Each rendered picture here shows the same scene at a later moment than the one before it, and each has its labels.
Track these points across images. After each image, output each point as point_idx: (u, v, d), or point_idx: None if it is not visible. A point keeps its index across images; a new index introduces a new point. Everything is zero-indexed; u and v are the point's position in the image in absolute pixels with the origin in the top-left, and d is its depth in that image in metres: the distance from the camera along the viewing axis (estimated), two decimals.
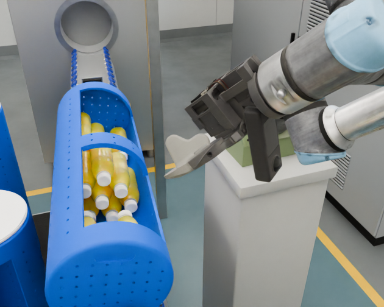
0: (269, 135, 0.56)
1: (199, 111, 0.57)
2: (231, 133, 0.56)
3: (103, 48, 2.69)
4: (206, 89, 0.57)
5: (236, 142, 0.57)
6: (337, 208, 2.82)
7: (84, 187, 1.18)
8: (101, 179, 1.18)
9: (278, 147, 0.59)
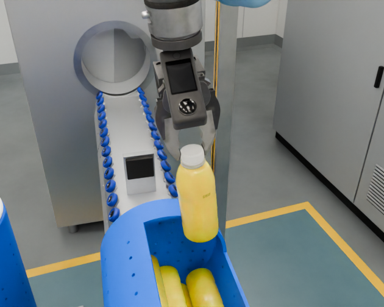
0: (177, 75, 0.56)
1: (159, 86, 0.65)
2: (162, 88, 0.60)
3: (137, 89, 2.03)
4: None
5: (163, 95, 0.59)
6: None
7: None
8: None
9: (196, 93, 0.55)
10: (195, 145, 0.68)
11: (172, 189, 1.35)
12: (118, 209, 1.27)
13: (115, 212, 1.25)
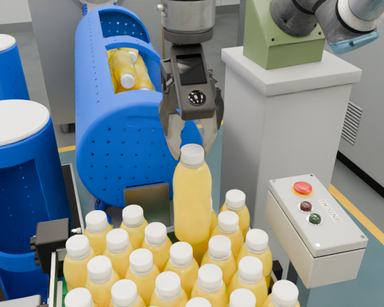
0: (187, 68, 0.57)
1: (164, 84, 0.66)
2: (169, 83, 0.61)
3: (113, 3, 2.68)
4: None
5: (170, 89, 0.60)
6: (347, 166, 2.81)
7: None
8: (125, 80, 1.17)
9: (205, 86, 0.56)
10: (133, 55, 1.48)
11: None
12: None
13: None
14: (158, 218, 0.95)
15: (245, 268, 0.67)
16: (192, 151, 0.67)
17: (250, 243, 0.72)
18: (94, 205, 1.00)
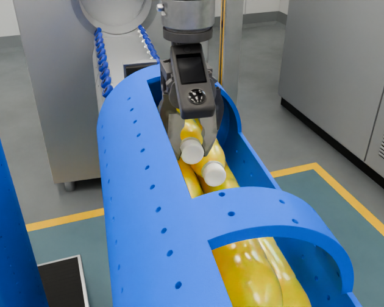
0: (187, 67, 0.57)
1: (164, 84, 0.66)
2: (169, 83, 0.61)
3: (138, 27, 1.91)
4: None
5: (170, 88, 0.60)
6: None
7: None
8: None
9: (205, 84, 0.56)
10: (220, 172, 0.71)
11: None
12: None
13: None
14: None
15: None
16: (192, 157, 0.67)
17: None
18: None
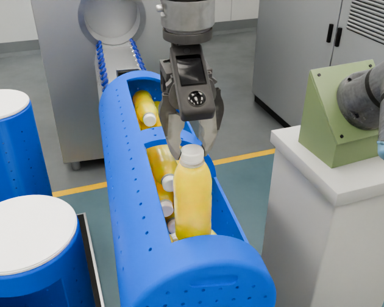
0: (187, 69, 0.57)
1: (164, 84, 0.66)
2: (169, 83, 0.61)
3: (129, 39, 2.50)
4: None
5: (170, 89, 0.60)
6: None
7: None
8: (167, 184, 1.00)
9: (205, 86, 0.56)
10: None
11: None
12: None
13: None
14: None
15: None
16: (150, 122, 1.28)
17: None
18: None
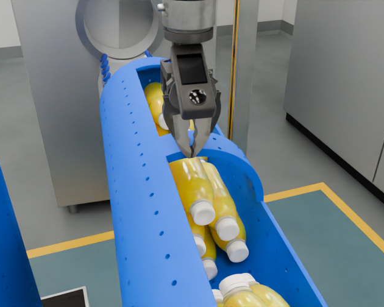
0: (188, 68, 0.57)
1: (164, 84, 0.66)
2: (169, 83, 0.61)
3: (144, 52, 1.87)
4: None
5: (171, 88, 0.60)
6: None
7: None
8: (200, 214, 0.68)
9: (206, 85, 0.56)
10: None
11: None
12: None
13: None
14: None
15: None
16: None
17: None
18: None
